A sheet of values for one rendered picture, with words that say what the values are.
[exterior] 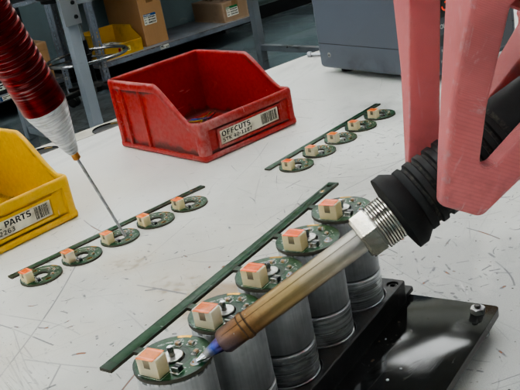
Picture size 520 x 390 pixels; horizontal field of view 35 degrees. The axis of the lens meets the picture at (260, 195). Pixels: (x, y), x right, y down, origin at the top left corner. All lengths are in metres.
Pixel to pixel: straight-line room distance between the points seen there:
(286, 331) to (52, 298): 0.20
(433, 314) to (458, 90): 0.15
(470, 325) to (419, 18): 0.14
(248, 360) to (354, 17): 0.54
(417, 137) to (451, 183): 0.03
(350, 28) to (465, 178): 0.56
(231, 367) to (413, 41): 0.12
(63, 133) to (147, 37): 4.77
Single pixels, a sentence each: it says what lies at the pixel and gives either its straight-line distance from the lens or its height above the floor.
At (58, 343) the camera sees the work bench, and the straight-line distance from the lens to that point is 0.42.
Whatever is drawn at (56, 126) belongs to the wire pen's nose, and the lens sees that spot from 0.20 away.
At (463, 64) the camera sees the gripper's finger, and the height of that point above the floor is 0.89.
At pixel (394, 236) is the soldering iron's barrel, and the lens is 0.24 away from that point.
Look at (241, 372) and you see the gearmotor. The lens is 0.27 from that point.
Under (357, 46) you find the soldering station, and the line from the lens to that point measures 0.78.
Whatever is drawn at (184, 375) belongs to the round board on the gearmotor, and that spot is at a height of 0.81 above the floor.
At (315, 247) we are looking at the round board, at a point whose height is 0.81.
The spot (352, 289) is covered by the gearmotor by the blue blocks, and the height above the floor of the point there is 0.78.
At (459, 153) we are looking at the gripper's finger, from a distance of 0.23.
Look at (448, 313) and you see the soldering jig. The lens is 0.36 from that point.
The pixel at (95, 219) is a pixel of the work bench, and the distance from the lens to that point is 0.56.
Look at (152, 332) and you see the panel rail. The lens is 0.27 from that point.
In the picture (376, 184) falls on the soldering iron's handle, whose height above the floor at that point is 0.85.
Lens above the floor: 0.94
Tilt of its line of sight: 21 degrees down
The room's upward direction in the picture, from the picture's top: 11 degrees counter-clockwise
